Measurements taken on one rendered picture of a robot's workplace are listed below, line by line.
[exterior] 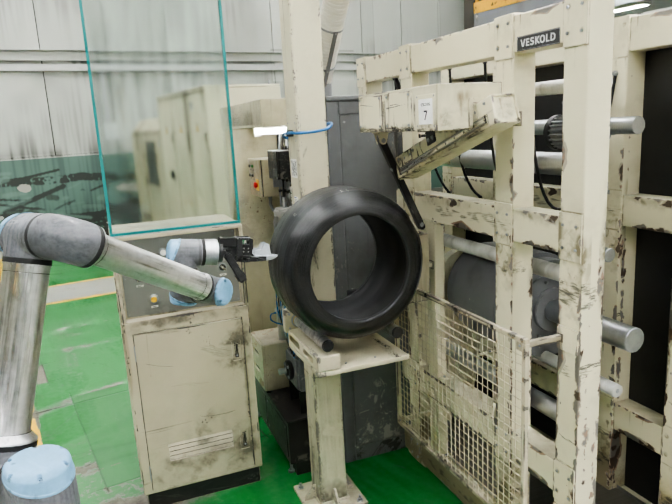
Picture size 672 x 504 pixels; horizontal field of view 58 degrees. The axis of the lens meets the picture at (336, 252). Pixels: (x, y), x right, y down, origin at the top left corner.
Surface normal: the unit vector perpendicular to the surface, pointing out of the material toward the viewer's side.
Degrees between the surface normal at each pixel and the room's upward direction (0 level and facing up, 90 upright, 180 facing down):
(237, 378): 90
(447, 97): 90
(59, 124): 90
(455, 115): 90
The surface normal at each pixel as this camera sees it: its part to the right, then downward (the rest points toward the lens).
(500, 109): 0.33, -0.14
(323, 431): 0.37, 0.17
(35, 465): 0.00, -0.97
